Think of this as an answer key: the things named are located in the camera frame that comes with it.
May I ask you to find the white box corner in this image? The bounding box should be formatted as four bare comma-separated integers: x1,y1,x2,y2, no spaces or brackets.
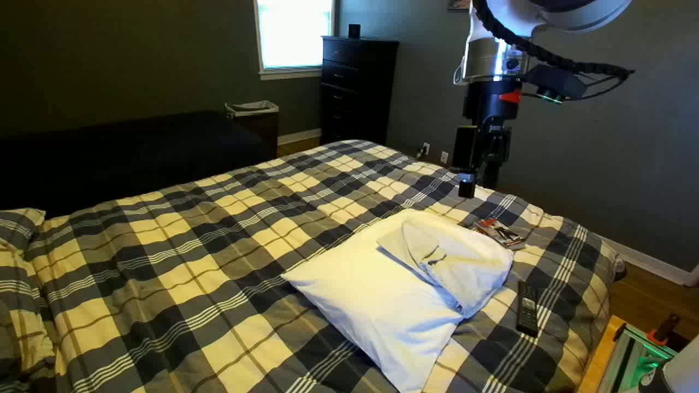
660,335,699,393

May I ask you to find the bright window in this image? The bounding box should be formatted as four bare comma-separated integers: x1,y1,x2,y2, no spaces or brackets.
251,0,341,82

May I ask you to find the dark nightstand with tray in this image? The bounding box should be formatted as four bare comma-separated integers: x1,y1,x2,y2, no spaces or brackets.
223,99,281,159

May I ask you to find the black couch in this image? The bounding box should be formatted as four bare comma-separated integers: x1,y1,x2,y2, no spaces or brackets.
0,110,269,222

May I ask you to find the black tall dresser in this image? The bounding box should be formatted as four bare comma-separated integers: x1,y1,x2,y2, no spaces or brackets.
318,36,402,150

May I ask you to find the small colourful packet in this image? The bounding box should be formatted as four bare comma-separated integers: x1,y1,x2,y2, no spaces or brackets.
476,216,531,251

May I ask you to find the white towel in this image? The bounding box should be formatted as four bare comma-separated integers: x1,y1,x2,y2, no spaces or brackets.
375,214,515,320

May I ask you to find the plaid yellow grey comforter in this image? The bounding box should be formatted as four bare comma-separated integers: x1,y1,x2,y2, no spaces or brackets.
20,139,629,393

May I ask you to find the white pillow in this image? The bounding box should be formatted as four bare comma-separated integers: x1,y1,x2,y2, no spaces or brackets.
279,207,467,393

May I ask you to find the plaid pillow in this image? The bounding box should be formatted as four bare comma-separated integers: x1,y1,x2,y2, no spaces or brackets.
0,205,60,389

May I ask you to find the white baseboard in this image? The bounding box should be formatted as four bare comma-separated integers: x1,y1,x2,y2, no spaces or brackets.
601,236,699,288

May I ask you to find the light wooden board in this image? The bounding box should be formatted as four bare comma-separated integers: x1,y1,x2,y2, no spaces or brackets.
576,313,629,393

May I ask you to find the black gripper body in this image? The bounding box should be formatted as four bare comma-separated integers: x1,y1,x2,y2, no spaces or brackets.
463,76,525,150

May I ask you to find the black red clamp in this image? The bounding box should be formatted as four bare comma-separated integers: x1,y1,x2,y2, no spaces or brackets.
647,313,685,349

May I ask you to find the black remote control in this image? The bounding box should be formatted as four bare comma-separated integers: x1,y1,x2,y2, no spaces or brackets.
515,279,547,338

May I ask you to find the green frame object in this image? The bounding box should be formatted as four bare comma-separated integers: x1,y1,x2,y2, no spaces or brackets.
605,324,680,393

